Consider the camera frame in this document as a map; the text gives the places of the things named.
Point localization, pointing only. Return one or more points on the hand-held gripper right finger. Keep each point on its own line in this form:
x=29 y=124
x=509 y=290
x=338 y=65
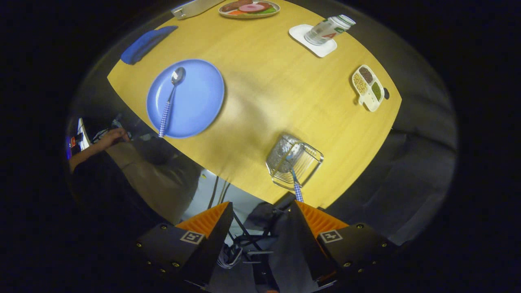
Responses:
x=311 y=252

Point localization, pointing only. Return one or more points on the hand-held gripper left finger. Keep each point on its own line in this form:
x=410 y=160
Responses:
x=213 y=252

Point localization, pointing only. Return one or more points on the person's khaki trousers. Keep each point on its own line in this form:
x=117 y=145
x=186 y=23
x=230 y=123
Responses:
x=150 y=179

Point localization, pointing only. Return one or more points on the blue round plate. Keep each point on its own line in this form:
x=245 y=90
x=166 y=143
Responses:
x=197 y=97

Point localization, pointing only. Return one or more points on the white divided seasoning dish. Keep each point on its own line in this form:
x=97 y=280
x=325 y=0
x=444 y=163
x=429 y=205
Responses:
x=368 y=98

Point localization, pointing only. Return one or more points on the white power strip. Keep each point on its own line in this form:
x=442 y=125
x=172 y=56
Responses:
x=84 y=136

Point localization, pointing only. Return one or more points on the white square coaster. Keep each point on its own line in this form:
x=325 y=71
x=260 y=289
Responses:
x=300 y=34

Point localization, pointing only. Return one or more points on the blue folded cloth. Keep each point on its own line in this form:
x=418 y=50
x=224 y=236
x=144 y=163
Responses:
x=142 y=44

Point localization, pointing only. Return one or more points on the white drink bottle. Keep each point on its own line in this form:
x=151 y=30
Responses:
x=325 y=30

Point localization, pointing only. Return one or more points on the white toaster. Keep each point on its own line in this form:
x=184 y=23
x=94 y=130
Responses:
x=195 y=8

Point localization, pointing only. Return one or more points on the white plate of food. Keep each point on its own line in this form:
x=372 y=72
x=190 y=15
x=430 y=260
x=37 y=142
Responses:
x=250 y=8

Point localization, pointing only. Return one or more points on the black metal table frame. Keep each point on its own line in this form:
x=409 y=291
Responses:
x=244 y=234

